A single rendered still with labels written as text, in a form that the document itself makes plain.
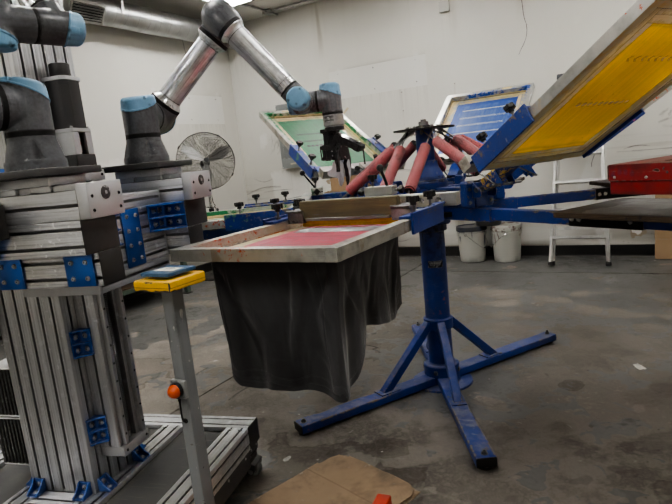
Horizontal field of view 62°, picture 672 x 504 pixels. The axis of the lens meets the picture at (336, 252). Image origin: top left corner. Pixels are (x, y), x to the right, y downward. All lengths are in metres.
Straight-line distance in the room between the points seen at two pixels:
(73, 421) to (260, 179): 5.74
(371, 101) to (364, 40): 0.67
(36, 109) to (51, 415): 0.97
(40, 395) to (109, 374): 0.23
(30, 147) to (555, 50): 5.12
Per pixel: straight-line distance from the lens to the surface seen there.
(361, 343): 1.69
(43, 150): 1.61
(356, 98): 6.65
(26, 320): 1.99
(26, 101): 1.63
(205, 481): 1.69
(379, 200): 1.97
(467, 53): 6.20
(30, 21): 1.41
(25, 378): 2.07
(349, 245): 1.44
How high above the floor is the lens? 1.21
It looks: 10 degrees down
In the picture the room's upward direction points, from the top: 6 degrees counter-clockwise
